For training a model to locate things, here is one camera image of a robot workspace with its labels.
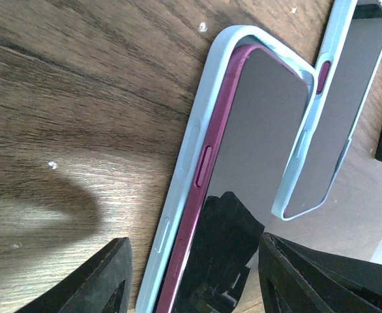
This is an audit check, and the light blue phone case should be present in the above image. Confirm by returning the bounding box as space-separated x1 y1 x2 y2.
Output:
271 0 382 222
136 25 317 312

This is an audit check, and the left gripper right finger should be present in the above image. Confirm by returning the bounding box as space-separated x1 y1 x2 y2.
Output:
258 233 382 312

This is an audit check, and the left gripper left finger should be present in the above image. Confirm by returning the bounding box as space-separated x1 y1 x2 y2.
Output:
18 237 133 312

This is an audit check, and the black phone pink edge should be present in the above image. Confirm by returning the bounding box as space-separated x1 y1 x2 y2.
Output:
155 44 309 312

